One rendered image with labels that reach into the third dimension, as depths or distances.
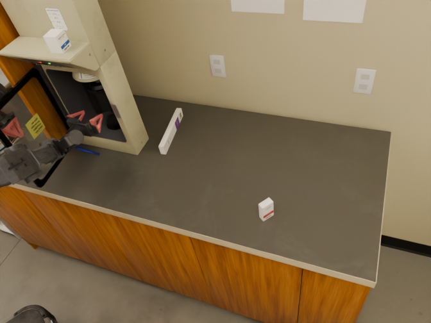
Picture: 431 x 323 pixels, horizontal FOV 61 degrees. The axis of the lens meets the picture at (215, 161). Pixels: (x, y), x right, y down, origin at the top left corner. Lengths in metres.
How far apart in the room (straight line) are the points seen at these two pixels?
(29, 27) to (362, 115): 1.36
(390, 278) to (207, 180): 1.31
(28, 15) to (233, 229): 1.04
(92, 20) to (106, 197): 0.69
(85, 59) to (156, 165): 0.55
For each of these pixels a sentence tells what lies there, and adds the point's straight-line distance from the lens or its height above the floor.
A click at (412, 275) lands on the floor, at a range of 2.43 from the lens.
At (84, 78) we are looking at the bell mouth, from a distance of 1.54.
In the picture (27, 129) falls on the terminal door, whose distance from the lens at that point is 1.60.
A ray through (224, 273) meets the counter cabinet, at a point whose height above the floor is 0.58.
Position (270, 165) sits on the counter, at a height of 0.94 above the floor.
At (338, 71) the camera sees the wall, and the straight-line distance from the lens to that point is 1.59.
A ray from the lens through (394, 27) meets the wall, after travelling 1.48.
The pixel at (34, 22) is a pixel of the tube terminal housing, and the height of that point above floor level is 1.57.
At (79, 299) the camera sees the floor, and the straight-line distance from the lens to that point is 2.53.
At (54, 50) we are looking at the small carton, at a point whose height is 1.52.
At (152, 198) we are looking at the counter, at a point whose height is 0.94.
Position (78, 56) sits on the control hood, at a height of 1.50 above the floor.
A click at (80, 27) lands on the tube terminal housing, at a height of 1.56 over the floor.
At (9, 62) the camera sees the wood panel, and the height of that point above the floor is 1.43.
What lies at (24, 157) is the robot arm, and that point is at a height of 1.45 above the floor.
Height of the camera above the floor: 2.09
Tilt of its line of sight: 47 degrees down
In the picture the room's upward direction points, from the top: 11 degrees counter-clockwise
